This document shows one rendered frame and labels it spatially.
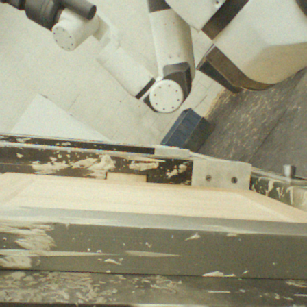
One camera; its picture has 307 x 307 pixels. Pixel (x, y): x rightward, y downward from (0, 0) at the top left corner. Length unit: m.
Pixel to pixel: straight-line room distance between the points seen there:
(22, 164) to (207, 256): 0.49
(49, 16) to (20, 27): 5.17
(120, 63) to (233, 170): 0.36
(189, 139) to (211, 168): 4.10
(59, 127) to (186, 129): 1.65
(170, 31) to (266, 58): 0.55
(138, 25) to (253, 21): 5.69
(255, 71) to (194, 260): 0.17
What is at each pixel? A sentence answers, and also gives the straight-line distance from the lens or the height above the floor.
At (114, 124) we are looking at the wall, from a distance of 5.77.
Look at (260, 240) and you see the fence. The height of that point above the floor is 1.05.
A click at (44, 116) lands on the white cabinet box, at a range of 4.44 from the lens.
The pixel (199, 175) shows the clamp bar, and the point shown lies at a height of 1.00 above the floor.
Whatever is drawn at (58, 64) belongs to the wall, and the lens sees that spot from 5.88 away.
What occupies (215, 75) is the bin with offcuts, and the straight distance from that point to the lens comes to 4.98.
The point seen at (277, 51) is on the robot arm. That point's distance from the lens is 0.30.
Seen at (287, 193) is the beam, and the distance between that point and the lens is 0.65.
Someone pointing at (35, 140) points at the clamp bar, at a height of 1.37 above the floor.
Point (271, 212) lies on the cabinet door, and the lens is 0.57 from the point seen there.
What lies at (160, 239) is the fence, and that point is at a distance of 0.30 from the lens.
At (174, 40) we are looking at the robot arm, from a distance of 0.84.
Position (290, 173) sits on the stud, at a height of 0.86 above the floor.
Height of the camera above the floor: 1.21
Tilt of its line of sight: 9 degrees down
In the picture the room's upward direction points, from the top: 55 degrees counter-clockwise
